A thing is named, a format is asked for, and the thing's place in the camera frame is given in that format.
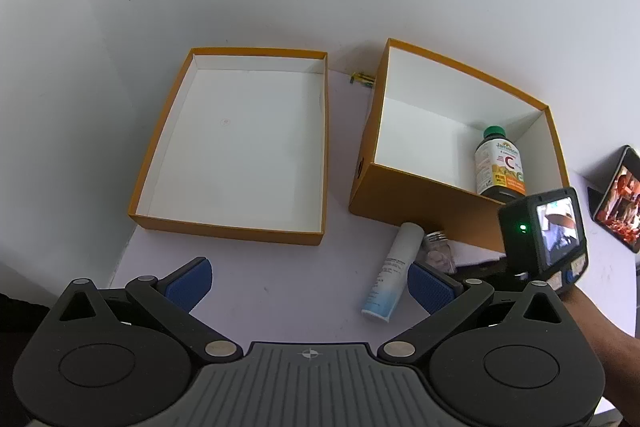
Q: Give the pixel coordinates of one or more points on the orange cardboard box lid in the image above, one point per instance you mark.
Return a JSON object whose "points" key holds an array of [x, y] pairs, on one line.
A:
{"points": [[240, 147]]}

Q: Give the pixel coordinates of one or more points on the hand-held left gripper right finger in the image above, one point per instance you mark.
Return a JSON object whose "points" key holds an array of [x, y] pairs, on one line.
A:
{"points": [[430, 287]]}

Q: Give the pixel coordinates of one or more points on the orange cardboard box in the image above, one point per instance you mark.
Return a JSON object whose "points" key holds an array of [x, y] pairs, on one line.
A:
{"points": [[425, 132]]}

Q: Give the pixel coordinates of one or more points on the person's right forearm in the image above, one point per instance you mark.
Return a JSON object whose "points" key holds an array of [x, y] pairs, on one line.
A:
{"points": [[605, 342]]}

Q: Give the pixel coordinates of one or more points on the smartphone with lit screen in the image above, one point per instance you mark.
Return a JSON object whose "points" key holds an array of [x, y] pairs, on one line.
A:
{"points": [[620, 207]]}

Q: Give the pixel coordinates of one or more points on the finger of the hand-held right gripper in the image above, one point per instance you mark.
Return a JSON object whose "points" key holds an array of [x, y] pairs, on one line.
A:
{"points": [[482, 269]]}

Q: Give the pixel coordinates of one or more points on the white desktop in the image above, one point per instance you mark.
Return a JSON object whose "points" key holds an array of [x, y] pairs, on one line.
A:
{"points": [[300, 292]]}

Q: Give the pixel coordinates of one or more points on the dark green-capped vitamin bottle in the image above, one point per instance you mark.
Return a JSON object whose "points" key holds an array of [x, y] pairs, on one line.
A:
{"points": [[500, 167]]}

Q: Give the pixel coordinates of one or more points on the white tube bottle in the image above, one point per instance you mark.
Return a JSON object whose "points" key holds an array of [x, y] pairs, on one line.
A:
{"points": [[395, 272]]}

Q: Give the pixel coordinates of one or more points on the black phone stand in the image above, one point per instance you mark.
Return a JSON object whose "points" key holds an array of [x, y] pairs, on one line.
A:
{"points": [[594, 202]]}

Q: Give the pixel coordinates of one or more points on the dark clothing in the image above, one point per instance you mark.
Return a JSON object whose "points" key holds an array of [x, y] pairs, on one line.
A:
{"points": [[20, 312]]}

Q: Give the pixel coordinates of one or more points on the small clear glass bottle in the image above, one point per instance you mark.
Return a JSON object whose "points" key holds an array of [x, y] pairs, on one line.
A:
{"points": [[440, 249]]}

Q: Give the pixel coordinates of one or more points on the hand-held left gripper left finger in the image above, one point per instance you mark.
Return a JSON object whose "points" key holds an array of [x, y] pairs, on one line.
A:
{"points": [[190, 282]]}

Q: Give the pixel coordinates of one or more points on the small green yellow object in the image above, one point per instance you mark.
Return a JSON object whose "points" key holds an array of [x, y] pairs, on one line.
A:
{"points": [[362, 79]]}

